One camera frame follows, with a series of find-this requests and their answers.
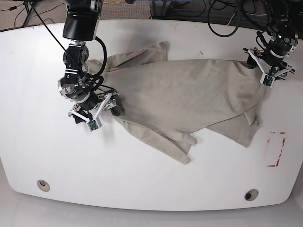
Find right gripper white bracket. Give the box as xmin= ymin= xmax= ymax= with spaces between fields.
xmin=68 ymin=92 xmax=124 ymax=125

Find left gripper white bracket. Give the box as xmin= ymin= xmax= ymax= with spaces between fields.
xmin=242 ymin=47 xmax=295 ymax=87

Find beige t-shirt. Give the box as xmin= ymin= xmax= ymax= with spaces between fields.
xmin=85 ymin=41 xmax=269 ymax=166

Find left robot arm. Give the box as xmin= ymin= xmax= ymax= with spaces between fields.
xmin=241 ymin=0 xmax=303 ymax=87

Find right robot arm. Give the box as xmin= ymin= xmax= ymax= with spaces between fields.
xmin=58 ymin=0 xmax=121 ymax=131

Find red tape rectangle marking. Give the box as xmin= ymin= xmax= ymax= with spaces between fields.
xmin=264 ymin=131 xmax=286 ymax=167

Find black tripod stand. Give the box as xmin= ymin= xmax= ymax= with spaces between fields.
xmin=21 ymin=0 xmax=36 ymax=28

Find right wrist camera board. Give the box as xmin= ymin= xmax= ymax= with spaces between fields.
xmin=87 ymin=119 xmax=102 ymax=131

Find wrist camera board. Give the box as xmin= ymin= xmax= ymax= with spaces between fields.
xmin=260 ymin=75 xmax=274 ymax=87
xmin=87 ymin=119 xmax=102 ymax=131

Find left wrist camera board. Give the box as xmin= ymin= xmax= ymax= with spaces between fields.
xmin=260 ymin=75 xmax=274 ymax=87

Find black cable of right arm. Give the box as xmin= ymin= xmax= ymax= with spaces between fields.
xmin=30 ymin=0 xmax=119 ymax=100

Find left table cable grommet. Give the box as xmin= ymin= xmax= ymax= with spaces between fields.
xmin=37 ymin=180 xmax=50 ymax=192

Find table cable grommet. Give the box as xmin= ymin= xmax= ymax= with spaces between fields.
xmin=37 ymin=180 xmax=50 ymax=192
xmin=244 ymin=189 xmax=258 ymax=201

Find right table cable grommet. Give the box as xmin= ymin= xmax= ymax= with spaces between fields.
xmin=244 ymin=189 xmax=258 ymax=201

